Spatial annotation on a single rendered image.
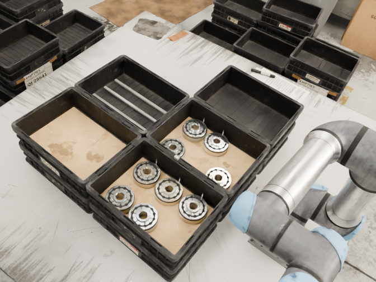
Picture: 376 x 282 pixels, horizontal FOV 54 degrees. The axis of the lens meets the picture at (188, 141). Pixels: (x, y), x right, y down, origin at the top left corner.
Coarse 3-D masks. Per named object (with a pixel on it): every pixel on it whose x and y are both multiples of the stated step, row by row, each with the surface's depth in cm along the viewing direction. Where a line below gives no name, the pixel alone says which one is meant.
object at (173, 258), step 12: (156, 144) 137; (120, 156) 132; (168, 156) 134; (108, 168) 128; (96, 180) 125; (204, 180) 129; (96, 192) 121; (108, 204) 119; (120, 216) 117; (132, 228) 116; (204, 228) 119; (156, 240) 113; (192, 240) 114; (168, 252) 111; (180, 252) 111
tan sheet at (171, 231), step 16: (144, 160) 144; (128, 176) 138; (144, 192) 135; (160, 208) 131; (176, 208) 132; (192, 208) 133; (208, 208) 133; (160, 224) 127; (176, 224) 128; (192, 224) 129; (160, 240) 124; (176, 240) 124
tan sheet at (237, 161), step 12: (180, 132) 155; (192, 144) 151; (192, 156) 148; (204, 156) 148; (216, 156) 149; (228, 156) 149; (240, 156) 150; (204, 168) 144; (228, 168) 146; (240, 168) 146
